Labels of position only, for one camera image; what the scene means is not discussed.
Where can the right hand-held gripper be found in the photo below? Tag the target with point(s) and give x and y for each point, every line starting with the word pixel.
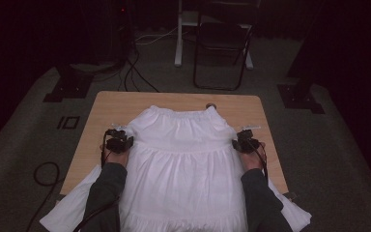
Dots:
pixel 246 143

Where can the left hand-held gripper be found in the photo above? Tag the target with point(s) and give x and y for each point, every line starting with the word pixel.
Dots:
pixel 119 143

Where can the white skirt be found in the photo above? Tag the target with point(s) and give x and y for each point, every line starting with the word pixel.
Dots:
pixel 182 167

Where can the person's left hand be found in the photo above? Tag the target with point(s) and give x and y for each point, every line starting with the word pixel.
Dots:
pixel 117 158

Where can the person's right hand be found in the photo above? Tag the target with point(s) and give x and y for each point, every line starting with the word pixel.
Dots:
pixel 252 159

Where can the black folding chair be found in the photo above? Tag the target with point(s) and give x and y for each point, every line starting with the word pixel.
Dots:
pixel 220 42

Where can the white metal stand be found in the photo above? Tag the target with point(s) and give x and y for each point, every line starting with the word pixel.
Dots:
pixel 181 38

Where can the black stand with base plate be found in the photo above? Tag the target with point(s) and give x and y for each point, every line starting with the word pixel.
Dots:
pixel 299 96
pixel 69 85

